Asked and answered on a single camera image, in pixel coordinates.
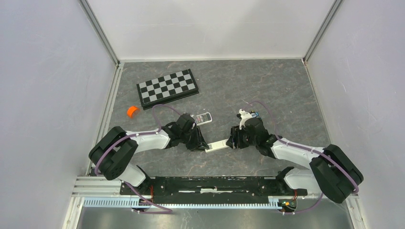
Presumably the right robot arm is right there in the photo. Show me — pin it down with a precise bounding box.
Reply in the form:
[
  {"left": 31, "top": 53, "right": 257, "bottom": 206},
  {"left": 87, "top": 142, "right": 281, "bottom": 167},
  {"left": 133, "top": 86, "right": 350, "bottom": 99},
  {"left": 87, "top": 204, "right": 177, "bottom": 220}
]
[{"left": 226, "top": 118, "right": 364, "bottom": 203}]

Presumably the white toothed cable duct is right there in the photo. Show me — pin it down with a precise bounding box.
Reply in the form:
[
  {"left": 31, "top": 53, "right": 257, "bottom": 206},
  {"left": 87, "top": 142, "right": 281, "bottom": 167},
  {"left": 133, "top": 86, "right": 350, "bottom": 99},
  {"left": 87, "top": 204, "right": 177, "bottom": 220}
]
[{"left": 83, "top": 196, "right": 295, "bottom": 210}]

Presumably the black white chessboard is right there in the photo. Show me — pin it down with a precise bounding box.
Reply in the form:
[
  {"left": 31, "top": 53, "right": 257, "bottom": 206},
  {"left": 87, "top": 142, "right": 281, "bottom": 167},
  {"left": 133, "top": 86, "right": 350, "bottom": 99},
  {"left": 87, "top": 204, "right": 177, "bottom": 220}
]
[{"left": 137, "top": 69, "right": 199, "bottom": 110}]

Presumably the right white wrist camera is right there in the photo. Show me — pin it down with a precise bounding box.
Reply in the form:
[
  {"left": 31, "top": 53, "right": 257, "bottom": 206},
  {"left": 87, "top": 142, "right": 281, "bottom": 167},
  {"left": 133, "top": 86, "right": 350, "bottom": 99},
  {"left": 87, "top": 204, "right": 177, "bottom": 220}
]
[{"left": 237, "top": 109, "right": 253, "bottom": 130}]

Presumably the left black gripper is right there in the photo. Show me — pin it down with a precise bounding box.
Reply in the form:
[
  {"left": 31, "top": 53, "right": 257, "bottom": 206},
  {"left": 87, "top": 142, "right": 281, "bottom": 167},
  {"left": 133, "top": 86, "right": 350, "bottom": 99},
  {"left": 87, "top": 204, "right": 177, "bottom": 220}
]
[{"left": 181, "top": 126, "right": 209, "bottom": 152}]

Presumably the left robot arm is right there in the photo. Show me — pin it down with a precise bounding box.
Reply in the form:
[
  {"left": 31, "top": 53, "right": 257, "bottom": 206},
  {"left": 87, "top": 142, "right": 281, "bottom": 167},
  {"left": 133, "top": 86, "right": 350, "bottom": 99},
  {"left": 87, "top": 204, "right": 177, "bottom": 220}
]
[{"left": 89, "top": 113, "right": 212, "bottom": 195}]

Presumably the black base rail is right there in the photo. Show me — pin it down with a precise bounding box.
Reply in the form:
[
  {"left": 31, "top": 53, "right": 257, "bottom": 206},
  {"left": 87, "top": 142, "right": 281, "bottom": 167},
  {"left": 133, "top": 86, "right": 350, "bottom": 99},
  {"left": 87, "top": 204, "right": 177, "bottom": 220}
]
[{"left": 136, "top": 176, "right": 308, "bottom": 204}]

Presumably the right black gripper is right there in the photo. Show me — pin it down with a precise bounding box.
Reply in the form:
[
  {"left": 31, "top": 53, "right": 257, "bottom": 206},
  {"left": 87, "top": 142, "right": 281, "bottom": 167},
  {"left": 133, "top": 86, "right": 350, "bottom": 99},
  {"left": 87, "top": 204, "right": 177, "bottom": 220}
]
[{"left": 226, "top": 125, "right": 258, "bottom": 150}]

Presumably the slim white remote control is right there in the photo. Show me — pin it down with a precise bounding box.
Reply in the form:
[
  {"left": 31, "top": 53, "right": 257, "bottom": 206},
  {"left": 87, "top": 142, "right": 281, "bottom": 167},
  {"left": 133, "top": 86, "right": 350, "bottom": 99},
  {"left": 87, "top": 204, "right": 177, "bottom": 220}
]
[{"left": 205, "top": 139, "right": 229, "bottom": 153}]

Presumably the white remote with buttons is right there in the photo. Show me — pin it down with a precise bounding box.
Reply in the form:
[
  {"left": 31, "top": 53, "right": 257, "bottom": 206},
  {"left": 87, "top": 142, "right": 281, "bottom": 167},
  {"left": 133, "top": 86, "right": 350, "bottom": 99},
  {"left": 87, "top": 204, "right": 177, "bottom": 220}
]
[{"left": 194, "top": 112, "right": 213, "bottom": 126}]

